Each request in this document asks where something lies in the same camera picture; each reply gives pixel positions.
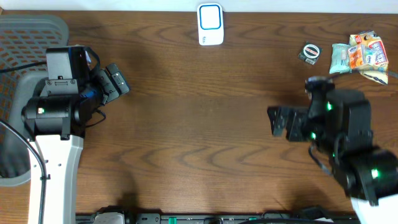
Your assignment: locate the round green label package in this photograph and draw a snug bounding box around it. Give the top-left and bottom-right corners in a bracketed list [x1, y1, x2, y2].
[298, 42, 322, 65]

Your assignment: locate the teal snack packet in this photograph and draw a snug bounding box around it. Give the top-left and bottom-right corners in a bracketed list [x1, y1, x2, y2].
[329, 44, 351, 74]

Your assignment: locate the orange small snack box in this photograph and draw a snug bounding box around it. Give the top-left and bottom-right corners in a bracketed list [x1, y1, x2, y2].
[348, 44, 365, 69]

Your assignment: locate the white blue snack bag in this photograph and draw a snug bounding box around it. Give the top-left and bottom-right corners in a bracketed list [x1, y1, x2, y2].
[349, 30, 389, 85]

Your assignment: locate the green white small box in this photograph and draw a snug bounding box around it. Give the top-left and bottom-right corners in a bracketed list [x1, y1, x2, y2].
[364, 47, 377, 66]

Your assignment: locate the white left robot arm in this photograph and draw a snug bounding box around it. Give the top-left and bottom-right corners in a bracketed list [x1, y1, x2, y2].
[17, 63, 130, 223]

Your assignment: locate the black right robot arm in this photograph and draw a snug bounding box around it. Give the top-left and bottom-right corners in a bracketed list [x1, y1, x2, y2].
[267, 90, 397, 223]

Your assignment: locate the white barcode scanner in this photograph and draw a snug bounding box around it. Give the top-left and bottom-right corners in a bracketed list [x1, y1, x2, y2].
[197, 2, 224, 46]

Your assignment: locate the grey plastic mesh basket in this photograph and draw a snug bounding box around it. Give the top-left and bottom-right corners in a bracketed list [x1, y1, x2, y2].
[1, 15, 69, 187]

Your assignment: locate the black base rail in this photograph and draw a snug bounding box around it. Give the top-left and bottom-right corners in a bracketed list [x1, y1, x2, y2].
[75, 206, 359, 224]

